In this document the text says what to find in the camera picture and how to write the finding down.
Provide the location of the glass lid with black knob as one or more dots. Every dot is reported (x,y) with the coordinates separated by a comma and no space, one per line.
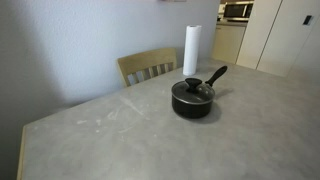
(193,93)

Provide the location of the wooden slat-back chair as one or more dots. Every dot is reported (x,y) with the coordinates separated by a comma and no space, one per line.
(143,61)

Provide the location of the white paper towel roll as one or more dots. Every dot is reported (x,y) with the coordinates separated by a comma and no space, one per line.
(192,50)

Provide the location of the silver microwave oven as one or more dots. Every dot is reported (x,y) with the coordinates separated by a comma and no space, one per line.
(236,10)

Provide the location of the narrow tall beige cabinet door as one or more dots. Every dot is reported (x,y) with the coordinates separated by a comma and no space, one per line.
(258,33)

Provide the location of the wide tall beige cabinet door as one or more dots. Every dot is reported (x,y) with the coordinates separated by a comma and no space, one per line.
(290,46)

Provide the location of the black wall switch panel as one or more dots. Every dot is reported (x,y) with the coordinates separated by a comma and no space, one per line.
(307,20)

